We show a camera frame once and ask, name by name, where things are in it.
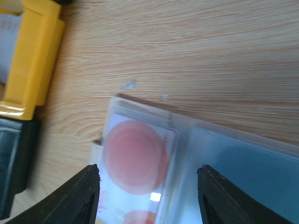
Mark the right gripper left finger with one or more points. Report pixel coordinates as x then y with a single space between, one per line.
74 202

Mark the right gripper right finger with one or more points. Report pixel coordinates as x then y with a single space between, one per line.
245 194

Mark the red circle credit card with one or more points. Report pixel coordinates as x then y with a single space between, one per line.
133 168

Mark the beige card holder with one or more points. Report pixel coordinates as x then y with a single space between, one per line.
202 143

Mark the black bin with red cards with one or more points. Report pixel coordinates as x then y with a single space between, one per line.
18 141

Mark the yellow card bin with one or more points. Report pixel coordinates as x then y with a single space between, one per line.
35 52

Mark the white card stack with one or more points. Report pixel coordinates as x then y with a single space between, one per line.
9 28

